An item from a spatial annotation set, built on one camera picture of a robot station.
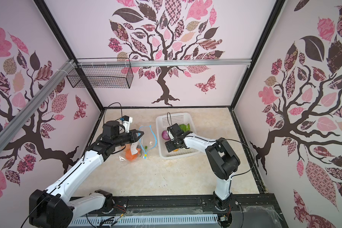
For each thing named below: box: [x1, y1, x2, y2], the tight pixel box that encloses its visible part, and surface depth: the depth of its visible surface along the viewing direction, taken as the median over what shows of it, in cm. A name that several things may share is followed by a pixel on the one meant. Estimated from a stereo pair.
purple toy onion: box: [161, 130, 171, 141], surface depth 99 cm
